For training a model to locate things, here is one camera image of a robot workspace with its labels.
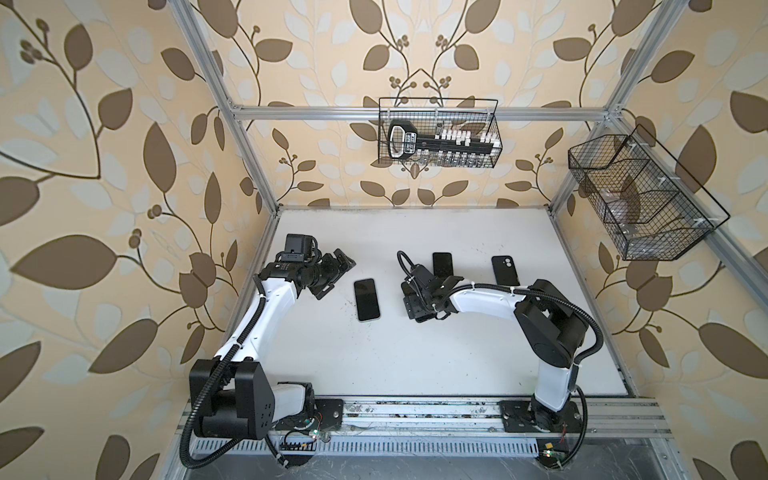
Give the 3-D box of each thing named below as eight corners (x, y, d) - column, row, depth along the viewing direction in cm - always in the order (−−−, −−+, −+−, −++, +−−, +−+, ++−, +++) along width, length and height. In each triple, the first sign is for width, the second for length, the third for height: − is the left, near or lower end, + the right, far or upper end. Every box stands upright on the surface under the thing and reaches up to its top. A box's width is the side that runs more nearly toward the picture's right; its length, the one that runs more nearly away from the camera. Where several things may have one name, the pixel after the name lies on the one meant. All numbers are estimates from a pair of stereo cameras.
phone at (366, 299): (359, 321, 93) (358, 319, 91) (353, 284, 101) (353, 281, 100) (381, 317, 94) (380, 314, 92) (374, 280, 102) (373, 277, 101)
